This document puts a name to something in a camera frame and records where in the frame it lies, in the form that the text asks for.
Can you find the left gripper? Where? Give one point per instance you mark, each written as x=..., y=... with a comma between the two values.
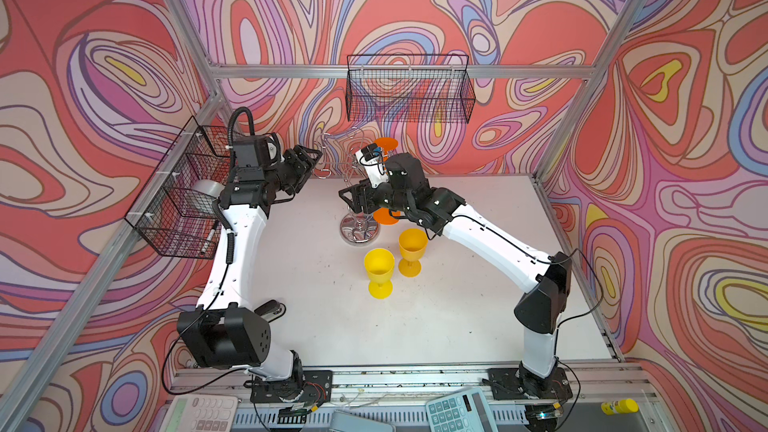
x=301, y=164

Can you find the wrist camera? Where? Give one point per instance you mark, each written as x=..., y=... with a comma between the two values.
x=371, y=159
x=268, y=147

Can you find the teal calculator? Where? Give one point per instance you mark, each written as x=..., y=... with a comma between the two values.
x=463, y=411

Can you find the black wire basket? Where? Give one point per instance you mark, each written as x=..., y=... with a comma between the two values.
x=170, y=216
x=409, y=88

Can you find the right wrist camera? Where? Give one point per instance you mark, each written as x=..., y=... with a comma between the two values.
x=371, y=159

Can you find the chrome wine glass rack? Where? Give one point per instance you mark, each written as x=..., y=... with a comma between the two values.
x=339, y=161

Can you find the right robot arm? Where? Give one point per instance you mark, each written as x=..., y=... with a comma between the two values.
x=545, y=280

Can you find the yellow capped bottle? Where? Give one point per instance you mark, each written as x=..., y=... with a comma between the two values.
x=620, y=407

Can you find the light yellow wine glass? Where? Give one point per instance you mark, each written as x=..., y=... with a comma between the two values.
x=379, y=265

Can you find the black marker pen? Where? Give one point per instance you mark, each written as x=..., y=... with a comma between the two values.
x=208, y=241

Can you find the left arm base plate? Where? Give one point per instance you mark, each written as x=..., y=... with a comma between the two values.
x=314, y=388

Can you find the left black wire basket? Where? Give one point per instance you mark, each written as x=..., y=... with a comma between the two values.
x=170, y=216

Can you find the back black wire basket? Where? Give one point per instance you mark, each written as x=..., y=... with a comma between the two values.
x=409, y=88

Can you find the dark yellow wine glass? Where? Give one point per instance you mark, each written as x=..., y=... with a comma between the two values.
x=412, y=245

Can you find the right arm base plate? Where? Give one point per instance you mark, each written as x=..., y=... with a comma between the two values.
x=510, y=384

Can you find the grey black stapler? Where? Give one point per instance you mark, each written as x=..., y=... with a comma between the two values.
x=271, y=310

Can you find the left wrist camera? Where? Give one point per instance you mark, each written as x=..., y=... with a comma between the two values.
x=268, y=147

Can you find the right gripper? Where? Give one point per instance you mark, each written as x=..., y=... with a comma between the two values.
x=356, y=193

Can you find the orange wine glass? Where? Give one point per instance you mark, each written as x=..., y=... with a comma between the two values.
x=385, y=146
x=383, y=216

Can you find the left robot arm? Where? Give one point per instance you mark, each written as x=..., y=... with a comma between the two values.
x=225, y=331

